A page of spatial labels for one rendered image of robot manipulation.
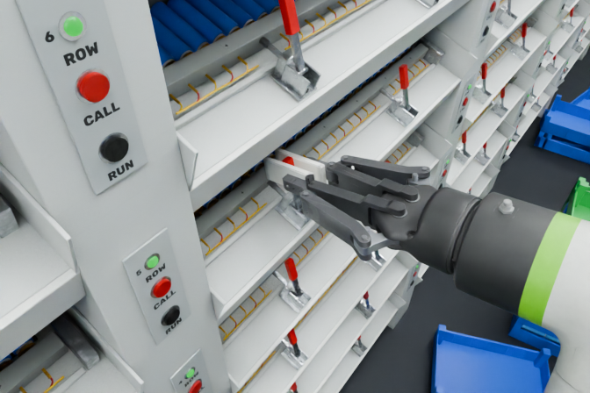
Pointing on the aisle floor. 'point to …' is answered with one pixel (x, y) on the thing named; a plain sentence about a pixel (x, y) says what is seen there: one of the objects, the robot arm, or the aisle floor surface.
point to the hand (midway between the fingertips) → (295, 172)
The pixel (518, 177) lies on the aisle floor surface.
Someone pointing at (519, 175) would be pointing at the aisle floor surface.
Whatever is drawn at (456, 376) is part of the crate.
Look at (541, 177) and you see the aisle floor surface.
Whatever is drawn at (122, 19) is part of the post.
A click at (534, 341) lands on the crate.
